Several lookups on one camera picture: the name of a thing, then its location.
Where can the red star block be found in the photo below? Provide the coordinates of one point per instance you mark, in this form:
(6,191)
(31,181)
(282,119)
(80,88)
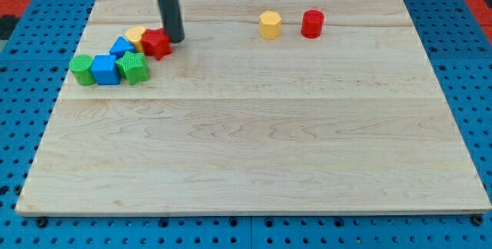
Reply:
(156,43)

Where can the green star block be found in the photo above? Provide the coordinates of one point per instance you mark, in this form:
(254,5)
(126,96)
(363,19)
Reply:
(133,67)

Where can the yellow heart block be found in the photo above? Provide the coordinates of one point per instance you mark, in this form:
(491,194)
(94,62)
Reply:
(134,36)

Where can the light wooden board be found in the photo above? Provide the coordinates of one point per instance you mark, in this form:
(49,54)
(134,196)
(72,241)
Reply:
(353,122)

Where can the yellow hexagon block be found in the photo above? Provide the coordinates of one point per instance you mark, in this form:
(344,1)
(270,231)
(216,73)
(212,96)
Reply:
(270,23)

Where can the red cylinder block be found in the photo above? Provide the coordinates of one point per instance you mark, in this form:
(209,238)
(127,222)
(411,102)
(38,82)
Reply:
(312,23)

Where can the blue triangle block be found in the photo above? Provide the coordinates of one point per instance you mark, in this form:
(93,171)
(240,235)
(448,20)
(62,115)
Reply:
(120,47)

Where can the blue cube block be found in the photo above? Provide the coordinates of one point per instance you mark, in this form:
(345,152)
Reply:
(104,70)

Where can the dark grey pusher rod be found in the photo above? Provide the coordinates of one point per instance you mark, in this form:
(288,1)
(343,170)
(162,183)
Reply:
(172,20)

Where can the green cylinder block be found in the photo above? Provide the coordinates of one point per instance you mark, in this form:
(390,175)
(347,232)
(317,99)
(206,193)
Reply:
(80,66)

